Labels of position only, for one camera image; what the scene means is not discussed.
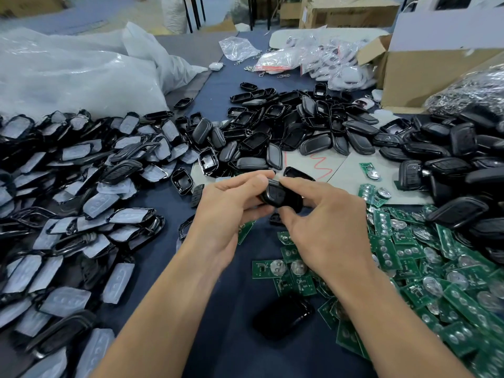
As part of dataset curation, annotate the person's right hand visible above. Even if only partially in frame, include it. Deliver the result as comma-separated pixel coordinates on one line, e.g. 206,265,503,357
277,181,375,292

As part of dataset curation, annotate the person's left hand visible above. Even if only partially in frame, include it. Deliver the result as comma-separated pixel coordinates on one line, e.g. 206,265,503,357
185,171,277,268

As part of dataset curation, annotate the small glossy black shell cover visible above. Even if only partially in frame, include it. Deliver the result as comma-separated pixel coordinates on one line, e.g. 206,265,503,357
283,166,316,183

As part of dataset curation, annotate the lone glossy black shell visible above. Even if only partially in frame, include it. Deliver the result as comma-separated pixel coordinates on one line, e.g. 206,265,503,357
252,291,314,341

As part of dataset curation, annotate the pile of black shell halves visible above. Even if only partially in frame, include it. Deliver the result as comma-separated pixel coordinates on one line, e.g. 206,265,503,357
172,81,411,182

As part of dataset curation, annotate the pile of green circuit boards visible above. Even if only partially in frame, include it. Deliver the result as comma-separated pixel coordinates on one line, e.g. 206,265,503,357
236,161,504,378

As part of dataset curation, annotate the pile of shells with pads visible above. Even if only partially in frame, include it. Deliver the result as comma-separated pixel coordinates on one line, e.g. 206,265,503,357
0,110,206,378

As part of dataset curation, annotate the pile of assembled black fobs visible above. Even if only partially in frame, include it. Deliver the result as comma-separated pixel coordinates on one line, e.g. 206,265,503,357
378,102,504,265

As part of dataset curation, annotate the person's left forearm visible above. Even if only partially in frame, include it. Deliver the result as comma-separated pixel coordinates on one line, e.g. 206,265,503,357
93,248,233,378

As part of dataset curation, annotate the person's right forearm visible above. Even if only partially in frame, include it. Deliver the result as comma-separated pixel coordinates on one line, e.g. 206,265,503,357
331,267,474,378

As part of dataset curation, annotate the clear bag with red label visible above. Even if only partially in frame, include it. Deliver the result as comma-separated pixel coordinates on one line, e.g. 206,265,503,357
254,49,307,74

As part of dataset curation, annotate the small crumpled clear plastic bag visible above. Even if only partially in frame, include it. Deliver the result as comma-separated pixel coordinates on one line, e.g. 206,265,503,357
219,37,261,62

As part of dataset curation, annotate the heap of clear parts bags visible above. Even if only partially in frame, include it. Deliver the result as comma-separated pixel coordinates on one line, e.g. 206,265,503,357
303,35,377,93

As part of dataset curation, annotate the large open cardboard box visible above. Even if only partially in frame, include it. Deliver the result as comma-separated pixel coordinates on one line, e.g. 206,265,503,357
358,7,504,111

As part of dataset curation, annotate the large white plastic bag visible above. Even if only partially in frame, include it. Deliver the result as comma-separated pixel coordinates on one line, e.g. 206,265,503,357
0,22,209,119

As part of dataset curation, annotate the clear bag of metal parts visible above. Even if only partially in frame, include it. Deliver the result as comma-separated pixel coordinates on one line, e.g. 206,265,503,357
425,67,504,119

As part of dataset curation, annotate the white sack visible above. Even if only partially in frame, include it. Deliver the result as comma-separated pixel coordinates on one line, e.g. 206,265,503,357
161,0,190,35

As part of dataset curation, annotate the brown cardboard box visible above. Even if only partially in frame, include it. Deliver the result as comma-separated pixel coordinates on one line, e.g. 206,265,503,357
299,0,400,30

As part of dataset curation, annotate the tan cardboard box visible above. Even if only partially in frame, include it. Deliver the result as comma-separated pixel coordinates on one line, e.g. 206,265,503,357
0,0,64,16

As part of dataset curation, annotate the black metal table frame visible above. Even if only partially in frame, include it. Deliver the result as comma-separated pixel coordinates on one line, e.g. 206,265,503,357
183,0,207,32

